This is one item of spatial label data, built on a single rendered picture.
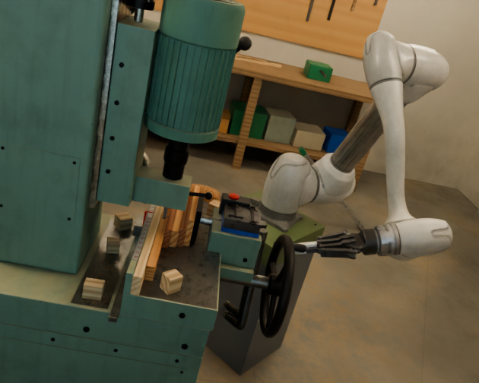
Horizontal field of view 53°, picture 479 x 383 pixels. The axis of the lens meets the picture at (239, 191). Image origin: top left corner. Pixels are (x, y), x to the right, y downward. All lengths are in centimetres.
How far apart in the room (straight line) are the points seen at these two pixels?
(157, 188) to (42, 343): 46
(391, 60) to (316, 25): 300
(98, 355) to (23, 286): 24
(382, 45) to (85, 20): 91
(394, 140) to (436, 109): 358
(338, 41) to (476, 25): 125
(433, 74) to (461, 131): 361
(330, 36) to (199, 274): 363
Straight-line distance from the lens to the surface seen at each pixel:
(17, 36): 111
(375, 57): 159
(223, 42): 106
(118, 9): 108
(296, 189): 188
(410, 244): 144
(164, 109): 110
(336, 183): 195
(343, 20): 460
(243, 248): 128
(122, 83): 110
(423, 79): 169
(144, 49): 108
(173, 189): 121
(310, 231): 199
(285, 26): 451
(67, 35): 107
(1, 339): 134
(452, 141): 531
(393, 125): 153
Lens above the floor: 159
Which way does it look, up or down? 25 degrees down
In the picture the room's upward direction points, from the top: 15 degrees clockwise
